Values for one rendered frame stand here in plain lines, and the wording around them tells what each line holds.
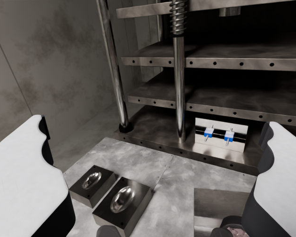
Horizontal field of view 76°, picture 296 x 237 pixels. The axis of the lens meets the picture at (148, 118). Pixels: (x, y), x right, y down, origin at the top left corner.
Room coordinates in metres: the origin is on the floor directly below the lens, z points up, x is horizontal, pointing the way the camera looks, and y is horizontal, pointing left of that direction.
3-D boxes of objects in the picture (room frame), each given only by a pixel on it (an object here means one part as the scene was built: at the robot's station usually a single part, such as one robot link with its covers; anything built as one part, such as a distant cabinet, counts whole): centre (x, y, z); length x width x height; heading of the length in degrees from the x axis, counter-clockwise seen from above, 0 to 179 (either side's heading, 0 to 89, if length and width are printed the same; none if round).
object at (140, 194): (0.51, 0.14, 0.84); 0.20 x 0.15 x 0.07; 148
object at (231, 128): (1.07, -0.52, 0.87); 0.50 x 0.27 x 0.17; 148
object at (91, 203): (0.64, 0.29, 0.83); 0.17 x 0.13 x 0.06; 148
